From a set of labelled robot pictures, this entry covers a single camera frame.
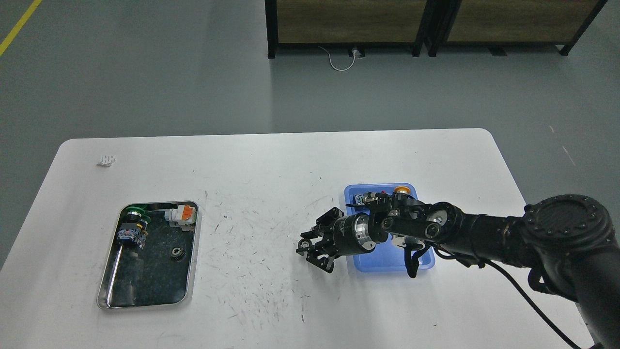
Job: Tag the red push button switch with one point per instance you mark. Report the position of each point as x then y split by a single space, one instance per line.
369 199

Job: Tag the yellow push button switch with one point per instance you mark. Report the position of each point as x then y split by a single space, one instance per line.
401 193

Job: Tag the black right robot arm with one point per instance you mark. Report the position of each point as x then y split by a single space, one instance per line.
567 242

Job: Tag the orange white connector block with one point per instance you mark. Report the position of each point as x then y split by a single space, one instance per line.
184 216

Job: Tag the left wooden cabinet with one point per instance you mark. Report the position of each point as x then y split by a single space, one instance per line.
352 24

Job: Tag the small white plastic clip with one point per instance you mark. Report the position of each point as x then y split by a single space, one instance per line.
106 161

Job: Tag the black gear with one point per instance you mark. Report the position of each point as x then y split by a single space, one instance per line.
177 254
303 246

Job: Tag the wooden cabinet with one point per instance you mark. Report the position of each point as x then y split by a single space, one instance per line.
352 24
496 24

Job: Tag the blue plastic tray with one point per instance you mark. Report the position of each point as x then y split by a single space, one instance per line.
386 257

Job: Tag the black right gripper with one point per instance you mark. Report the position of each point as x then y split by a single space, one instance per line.
340 236

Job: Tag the green push button switch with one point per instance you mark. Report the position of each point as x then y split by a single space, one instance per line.
132 230

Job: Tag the stainless steel tray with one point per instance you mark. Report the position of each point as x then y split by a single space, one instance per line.
147 277

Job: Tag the right wooden cabinet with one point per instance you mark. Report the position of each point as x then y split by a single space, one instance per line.
496 24

